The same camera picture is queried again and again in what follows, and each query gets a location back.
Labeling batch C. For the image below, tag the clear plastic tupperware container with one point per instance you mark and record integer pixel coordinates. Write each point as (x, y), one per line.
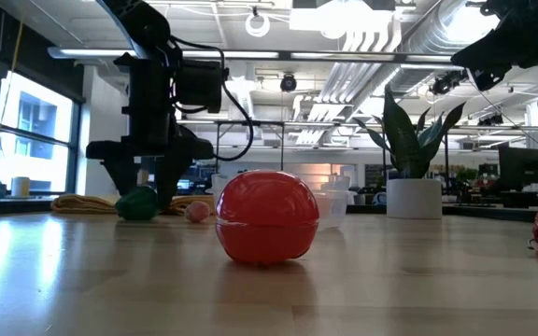
(332, 207)

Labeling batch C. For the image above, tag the black computer monitor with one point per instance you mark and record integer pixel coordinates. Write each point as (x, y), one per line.
(523, 168)

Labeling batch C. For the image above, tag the snake plant in white pot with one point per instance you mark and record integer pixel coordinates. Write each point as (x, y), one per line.
(414, 200)

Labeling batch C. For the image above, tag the large window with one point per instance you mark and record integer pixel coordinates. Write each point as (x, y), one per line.
(35, 135)

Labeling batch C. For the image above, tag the red toy tomato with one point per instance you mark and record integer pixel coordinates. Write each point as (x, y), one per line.
(267, 219)

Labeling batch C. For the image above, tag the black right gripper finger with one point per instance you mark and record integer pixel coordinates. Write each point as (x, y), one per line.
(479, 55)

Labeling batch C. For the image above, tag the LED light bar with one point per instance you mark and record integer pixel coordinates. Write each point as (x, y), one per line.
(231, 54)

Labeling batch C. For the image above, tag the yellow folded cloth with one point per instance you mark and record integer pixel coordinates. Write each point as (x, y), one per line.
(182, 203)
(82, 204)

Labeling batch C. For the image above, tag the white cylinder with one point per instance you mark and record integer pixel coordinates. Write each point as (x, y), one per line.
(20, 186)

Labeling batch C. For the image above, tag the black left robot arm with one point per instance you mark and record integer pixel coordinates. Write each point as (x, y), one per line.
(138, 23)

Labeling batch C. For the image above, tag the green toy pepper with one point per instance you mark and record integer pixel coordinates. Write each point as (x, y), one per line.
(137, 204)

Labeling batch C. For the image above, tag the black aluminium table frame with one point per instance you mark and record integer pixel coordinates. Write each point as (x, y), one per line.
(484, 212)

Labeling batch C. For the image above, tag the black background rig frame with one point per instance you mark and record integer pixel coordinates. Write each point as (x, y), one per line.
(250, 123)

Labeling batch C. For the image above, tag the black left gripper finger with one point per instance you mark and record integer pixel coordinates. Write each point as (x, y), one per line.
(168, 182)
(122, 175)

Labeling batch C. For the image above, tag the black hanging camera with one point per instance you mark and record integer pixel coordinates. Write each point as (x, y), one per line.
(446, 84)

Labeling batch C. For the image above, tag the small pink toy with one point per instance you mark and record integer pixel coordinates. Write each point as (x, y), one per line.
(197, 212)

